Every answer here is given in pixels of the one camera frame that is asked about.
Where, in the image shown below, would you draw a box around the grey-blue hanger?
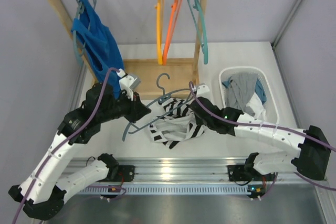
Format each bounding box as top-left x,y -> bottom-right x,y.
122,73 -> 192,141
72,0 -> 97,66

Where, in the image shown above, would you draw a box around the black white striped tank top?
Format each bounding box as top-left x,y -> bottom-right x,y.
149,98 -> 205,149

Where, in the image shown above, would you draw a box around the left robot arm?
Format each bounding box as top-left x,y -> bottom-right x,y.
8,83 -> 151,221

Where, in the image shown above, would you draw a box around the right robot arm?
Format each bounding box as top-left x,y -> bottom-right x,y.
190,97 -> 331,181

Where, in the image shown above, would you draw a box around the blue tank top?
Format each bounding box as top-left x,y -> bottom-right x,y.
71,0 -> 124,82

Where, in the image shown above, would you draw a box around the grey-blue hanger under blue top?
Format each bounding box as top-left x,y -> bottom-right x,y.
72,0 -> 97,66

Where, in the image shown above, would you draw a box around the orange hanger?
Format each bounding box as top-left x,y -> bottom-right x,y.
162,0 -> 182,65

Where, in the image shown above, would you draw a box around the yellow hanger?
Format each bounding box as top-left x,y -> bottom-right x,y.
155,0 -> 164,65

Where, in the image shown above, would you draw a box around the teal hanger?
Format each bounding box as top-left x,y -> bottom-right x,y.
187,0 -> 208,65

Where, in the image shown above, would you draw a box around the wooden clothes rack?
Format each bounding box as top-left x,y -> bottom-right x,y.
48,0 -> 208,100

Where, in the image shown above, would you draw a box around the grey garment in basket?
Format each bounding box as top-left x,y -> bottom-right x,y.
226,72 -> 258,111

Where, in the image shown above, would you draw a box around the white garment in basket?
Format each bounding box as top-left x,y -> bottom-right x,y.
245,93 -> 267,121

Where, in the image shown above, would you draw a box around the blue garment in basket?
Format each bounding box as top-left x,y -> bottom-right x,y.
255,79 -> 267,104

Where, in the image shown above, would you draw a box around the white perforated laundry basket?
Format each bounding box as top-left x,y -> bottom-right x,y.
219,66 -> 279,124

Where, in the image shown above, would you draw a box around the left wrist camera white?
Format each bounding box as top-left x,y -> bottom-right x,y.
117,69 -> 141,101

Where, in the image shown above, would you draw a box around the aluminium mounting rail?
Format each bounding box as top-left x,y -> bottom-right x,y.
65,157 -> 326,183

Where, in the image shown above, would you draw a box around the white slotted cable duct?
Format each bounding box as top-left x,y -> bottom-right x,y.
79,184 -> 263,195

